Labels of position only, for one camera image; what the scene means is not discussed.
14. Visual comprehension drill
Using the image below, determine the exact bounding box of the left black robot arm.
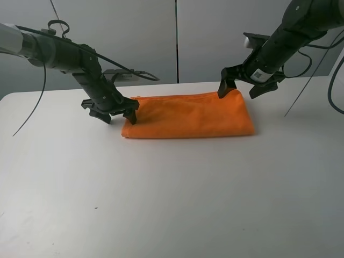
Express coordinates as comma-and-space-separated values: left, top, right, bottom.
1, 24, 139, 124

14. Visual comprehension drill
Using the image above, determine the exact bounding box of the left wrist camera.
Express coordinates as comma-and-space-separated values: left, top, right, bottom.
103, 69, 139, 83

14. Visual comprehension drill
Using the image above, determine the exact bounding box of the orange towel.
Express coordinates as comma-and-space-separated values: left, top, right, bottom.
121, 89, 255, 139

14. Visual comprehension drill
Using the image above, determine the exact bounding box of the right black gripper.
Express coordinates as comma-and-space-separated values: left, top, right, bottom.
217, 60, 284, 99

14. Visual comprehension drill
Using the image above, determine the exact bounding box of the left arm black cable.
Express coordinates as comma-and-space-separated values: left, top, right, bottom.
12, 0, 161, 137

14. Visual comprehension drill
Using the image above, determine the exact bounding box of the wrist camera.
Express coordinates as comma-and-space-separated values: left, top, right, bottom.
103, 69, 139, 83
244, 32, 270, 49

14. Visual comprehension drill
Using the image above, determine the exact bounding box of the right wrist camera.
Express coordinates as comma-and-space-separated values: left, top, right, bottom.
244, 32, 270, 49

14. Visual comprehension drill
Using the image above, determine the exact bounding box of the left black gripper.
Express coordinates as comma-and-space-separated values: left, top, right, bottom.
81, 93, 139, 125

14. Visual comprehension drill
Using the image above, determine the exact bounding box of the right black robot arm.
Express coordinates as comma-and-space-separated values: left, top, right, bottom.
218, 0, 343, 98

